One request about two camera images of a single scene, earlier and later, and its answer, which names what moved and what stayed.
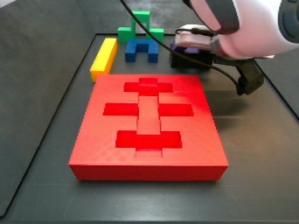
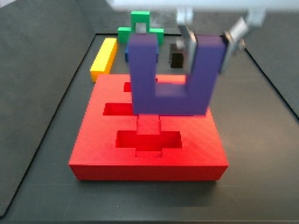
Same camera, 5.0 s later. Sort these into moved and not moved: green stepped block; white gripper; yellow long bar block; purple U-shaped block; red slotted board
Moved: white gripper; purple U-shaped block
Not moved: red slotted board; yellow long bar block; green stepped block
